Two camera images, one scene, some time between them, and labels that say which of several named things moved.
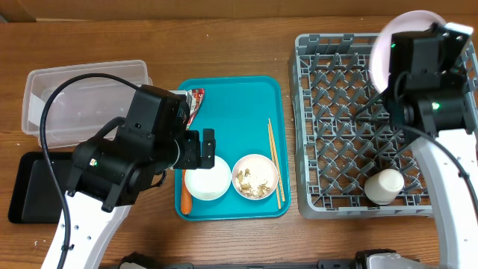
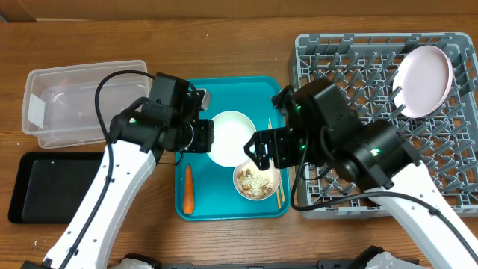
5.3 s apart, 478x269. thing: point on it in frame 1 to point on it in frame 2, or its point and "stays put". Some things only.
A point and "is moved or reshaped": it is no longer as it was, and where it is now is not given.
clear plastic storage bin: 83,108 stays put
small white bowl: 209,184 to 231,131
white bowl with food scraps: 255,176 stays put
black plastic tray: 35,196 stays put
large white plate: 381,57 is moved or reshaped
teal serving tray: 238,108 stays put
